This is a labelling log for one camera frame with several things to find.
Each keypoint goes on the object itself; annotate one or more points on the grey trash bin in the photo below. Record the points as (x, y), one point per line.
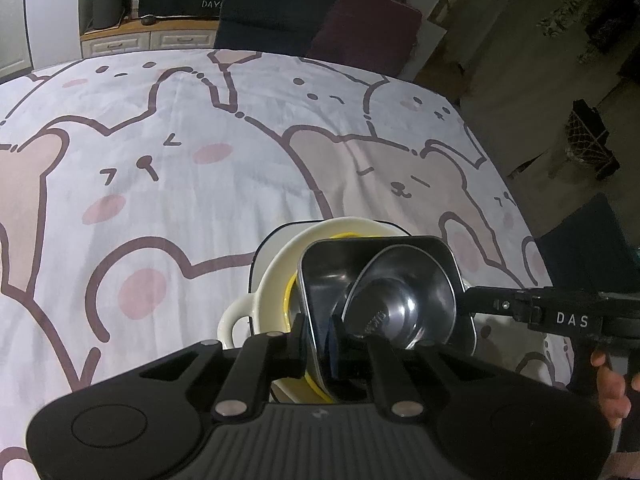
(107, 10)

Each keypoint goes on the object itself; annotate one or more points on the white dark-rimmed leaf plate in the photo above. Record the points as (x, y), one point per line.
(262, 257)

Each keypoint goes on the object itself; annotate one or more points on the dark blue chair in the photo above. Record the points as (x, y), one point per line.
(275, 10)

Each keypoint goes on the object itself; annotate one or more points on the black mesh basket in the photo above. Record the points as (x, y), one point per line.
(590, 135)

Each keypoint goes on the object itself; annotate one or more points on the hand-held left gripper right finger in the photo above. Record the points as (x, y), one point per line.
(336, 347)

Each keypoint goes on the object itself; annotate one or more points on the maroon chair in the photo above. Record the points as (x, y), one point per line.
(365, 30)

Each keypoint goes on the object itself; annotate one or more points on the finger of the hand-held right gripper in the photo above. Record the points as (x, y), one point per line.
(500, 302)

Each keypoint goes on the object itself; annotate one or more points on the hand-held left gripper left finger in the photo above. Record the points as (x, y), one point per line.
(300, 342)

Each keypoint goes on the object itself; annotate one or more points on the dark seat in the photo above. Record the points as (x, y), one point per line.
(590, 240)

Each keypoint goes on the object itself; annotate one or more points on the person's right hand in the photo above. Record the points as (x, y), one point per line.
(612, 390)

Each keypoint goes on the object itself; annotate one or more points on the cartoon animal printed tablecloth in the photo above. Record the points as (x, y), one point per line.
(200, 210)

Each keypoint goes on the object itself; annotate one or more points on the round steel bowl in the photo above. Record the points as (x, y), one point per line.
(395, 305)

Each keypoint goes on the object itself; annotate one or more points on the white kitchen cabinets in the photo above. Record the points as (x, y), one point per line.
(15, 30)

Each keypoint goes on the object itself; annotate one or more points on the wooden-topped low cabinet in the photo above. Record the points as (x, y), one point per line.
(150, 40)

